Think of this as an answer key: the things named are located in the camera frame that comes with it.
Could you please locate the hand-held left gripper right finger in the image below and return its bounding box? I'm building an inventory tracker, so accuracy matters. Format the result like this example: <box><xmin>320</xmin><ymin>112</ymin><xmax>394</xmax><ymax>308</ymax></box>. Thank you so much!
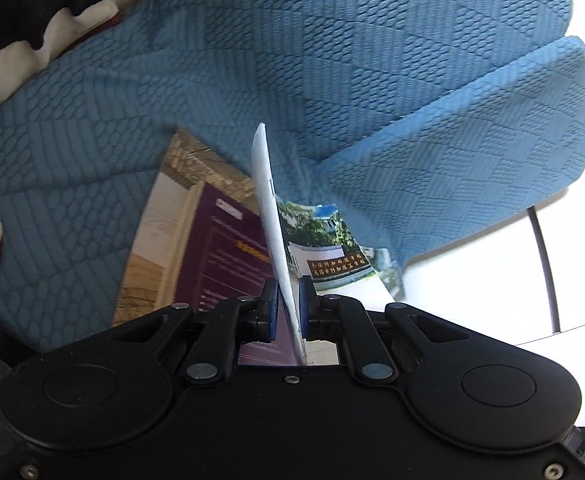
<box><xmin>299</xmin><ymin>276</ymin><xmax>473</xmax><ymax>386</ymax></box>

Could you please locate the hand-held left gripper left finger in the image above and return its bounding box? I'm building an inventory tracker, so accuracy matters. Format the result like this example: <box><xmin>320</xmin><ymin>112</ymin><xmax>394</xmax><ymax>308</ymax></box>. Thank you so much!
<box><xmin>107</xmin><ymin>279</ymin><xmax>279</xmax><ymax>386</ymax></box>

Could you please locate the purple book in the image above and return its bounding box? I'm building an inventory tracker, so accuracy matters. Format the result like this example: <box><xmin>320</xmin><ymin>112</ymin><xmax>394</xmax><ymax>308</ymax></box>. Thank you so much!
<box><xmin>170</xmin><ymin>180</ymin><xmax>298</xmax><ymax>367</ymax></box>

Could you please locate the photo cover booklet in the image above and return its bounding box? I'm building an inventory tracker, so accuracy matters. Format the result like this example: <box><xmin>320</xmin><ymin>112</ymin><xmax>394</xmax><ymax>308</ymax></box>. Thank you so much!
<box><xmin>275</xmin><ymin>199</ymin><xmax>406</xmax><ymax>366</ymax></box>

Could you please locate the white paper sheet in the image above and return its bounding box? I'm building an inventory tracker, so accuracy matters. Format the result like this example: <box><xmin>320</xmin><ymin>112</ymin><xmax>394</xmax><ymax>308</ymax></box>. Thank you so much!
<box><xmin>249</xmin><ymin>122</ymin><xmax>307</xmax><ymax>361</ymax></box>

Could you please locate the tan painting cover book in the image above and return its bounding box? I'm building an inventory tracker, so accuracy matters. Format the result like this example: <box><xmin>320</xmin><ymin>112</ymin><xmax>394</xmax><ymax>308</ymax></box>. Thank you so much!
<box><xmin>111</xmin><ymin>129</ymin><xmax>258</xmax><ymax>331</ymax></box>

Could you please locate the blue textured seat cushion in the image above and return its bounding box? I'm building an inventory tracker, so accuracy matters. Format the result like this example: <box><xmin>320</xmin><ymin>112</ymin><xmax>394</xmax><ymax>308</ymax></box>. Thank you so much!
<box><xmin>0</xmin><ymin>0</ymin><xmax>573</xmax><ymax>356</ymax></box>
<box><xmin>317</xmin><ymin>35</ymin><xmax>585</xmax><ymax>293</ymax></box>

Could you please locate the red white black striped blanket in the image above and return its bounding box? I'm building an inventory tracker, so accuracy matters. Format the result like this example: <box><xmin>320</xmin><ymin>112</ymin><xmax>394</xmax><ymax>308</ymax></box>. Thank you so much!
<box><xmin>0</xmin><ymin>0</ymin><xmax>186</xmax><ymax>278</ymax></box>

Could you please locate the grey metal rail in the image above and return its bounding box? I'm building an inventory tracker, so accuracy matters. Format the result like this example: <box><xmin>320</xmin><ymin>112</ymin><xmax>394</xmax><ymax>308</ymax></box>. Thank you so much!
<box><xmin>527</xmin><ymin>205</ymin><xmax>559</xmax><ymax>333</ymax></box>

